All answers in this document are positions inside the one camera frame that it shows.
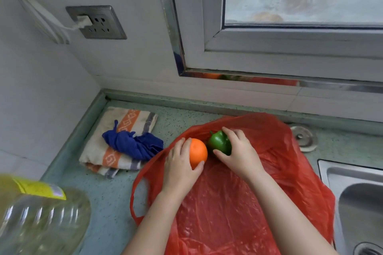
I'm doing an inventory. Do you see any round metal hole cover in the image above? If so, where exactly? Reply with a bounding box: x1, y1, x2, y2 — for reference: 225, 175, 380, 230
289, 124, 318, 153

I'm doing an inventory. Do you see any white window frame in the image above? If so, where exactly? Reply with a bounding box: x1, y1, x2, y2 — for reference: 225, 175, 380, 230
153, 0, 383, 94

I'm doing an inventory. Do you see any person's right hand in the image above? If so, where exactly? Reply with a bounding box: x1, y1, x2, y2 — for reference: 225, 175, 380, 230
213, 127, 266, 182

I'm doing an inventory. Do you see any red plastic bag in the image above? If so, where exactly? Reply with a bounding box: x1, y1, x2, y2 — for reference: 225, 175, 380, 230
129, 113, 336, 255

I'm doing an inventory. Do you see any person's right forearm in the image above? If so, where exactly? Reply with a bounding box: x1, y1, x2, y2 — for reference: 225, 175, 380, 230
245, 170, 340, 255

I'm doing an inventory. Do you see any white power strip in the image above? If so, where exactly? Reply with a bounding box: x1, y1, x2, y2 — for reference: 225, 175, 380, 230
11, 0, 71, 45

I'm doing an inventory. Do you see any striped beige towel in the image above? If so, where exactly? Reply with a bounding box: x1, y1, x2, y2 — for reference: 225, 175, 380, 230
79, 107, 158, 179

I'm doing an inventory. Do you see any green bell pepper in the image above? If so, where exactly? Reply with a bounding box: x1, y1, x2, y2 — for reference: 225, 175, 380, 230
207, 130, 233, 156

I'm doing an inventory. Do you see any blue cloth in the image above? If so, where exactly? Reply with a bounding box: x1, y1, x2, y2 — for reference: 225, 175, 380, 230
102, 120, 164, 162

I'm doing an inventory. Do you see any person's left forearm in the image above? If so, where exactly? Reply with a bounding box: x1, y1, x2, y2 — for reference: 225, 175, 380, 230
121, 187, 187, 255

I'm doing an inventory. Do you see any stainless steel sink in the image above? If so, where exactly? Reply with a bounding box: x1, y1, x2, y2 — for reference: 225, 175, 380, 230
318, 159, 383, 255

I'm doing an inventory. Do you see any person's left hand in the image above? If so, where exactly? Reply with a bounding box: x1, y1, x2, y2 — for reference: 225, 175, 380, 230
161, 137, 205, 197

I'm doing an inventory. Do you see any grey wall socket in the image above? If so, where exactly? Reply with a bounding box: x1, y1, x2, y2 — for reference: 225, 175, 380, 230
65, 5, 127, 40

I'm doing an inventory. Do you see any white plug with cable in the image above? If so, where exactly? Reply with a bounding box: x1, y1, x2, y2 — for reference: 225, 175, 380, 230
61, 15, 91, 31

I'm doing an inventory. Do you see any orange fruit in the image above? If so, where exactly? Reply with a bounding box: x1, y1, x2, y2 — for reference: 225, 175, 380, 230
189, 138, 208, 170

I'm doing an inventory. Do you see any clear plastic oil bottle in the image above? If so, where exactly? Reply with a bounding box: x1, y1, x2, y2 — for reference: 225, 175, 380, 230
0, 174, 92, 255

